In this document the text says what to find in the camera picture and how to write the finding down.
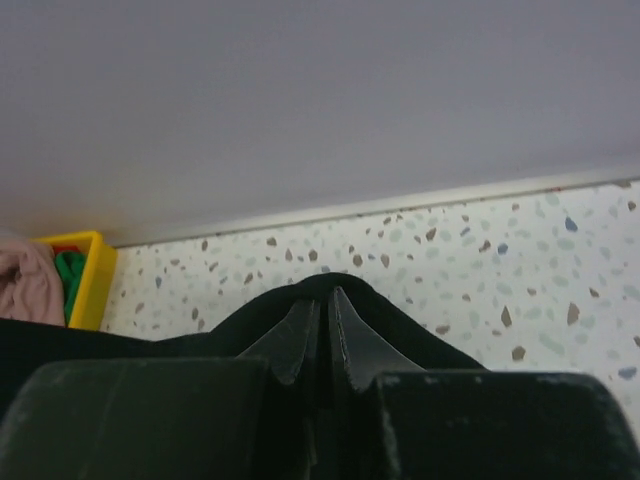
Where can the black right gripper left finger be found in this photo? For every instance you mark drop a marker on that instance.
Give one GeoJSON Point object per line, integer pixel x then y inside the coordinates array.
{"type": "Point", "coordinates": [290, 347]}

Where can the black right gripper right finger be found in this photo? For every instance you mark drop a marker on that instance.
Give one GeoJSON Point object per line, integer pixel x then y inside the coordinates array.
{"type": "Point", "coordinates": [363, 352]}

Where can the yellow plastic bin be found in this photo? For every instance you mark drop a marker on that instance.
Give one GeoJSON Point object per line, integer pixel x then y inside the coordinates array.
{"type": "Point", "coordinates": [97, 276]}

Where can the green t shirt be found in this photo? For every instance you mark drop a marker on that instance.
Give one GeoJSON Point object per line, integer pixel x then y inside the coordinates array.
{"type": "Point", "coordinates": [69, 265]}

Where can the pink t shirt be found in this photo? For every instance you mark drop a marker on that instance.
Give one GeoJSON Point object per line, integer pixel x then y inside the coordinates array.
{"type": "Point", "coordinates": [31, 289]}

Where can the black t shirt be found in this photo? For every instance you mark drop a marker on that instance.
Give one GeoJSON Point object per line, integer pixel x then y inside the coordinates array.
{"type": "Point", "coordinates": [27, 346]}

